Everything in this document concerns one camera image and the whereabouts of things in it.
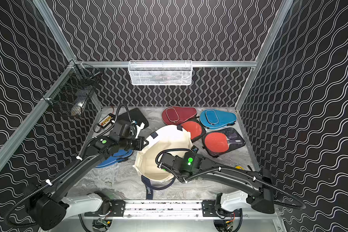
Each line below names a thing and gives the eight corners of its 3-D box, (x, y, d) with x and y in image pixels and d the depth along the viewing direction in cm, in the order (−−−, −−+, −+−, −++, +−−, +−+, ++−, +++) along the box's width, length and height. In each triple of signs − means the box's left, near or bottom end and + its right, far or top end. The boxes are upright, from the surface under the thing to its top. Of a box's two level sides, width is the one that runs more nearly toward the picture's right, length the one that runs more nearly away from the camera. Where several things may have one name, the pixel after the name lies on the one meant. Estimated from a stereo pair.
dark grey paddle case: (211, 159, 93) (212, 157, 91) (198, 137, 104) (198, 134, 102) (245, 146, 100) (247, 144, 97) (229, 126, 111) (231, 124, 108)
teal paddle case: (201, 128, 109) (202, 125, 106) (198, 112, 120) (199, 108, 116) (237, 128, 109) (240, 125, 106) (232, 112, 120) (234, 109, 116)
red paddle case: (161, 126, 111) (161, 121, 107) (162, 111, 121) (162, 106, 117) (196, 126, 112) (197, 121, 107) (194, 111, 122) (195, 106, 117)
